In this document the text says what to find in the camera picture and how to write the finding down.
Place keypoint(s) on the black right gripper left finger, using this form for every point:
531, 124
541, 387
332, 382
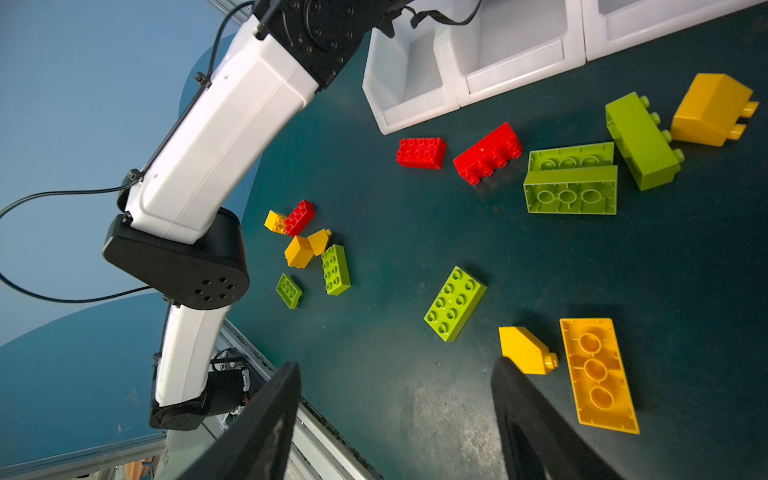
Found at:
257, 445

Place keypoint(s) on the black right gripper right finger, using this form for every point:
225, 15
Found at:
537, 443

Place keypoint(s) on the red lego brick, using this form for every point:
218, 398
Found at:
423, 153
299, 218
493, 152

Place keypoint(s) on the green lego brick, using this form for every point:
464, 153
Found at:
335, 270
289, 291
454, 304
644, 146
576, 180

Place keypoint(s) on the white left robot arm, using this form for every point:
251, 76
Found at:
173, 231

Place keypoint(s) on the yellow flat lego brick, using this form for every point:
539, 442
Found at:
598, 379

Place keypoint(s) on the yellow sloped lego brick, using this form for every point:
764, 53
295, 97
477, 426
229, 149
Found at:
526, 351
710, 111
319, 241

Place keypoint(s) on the green flat lego brick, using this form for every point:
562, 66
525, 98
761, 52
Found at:
289, 291

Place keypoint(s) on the white left bin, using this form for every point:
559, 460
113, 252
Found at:
404, 81

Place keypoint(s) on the white middle bin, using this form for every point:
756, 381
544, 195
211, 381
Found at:
507, 45

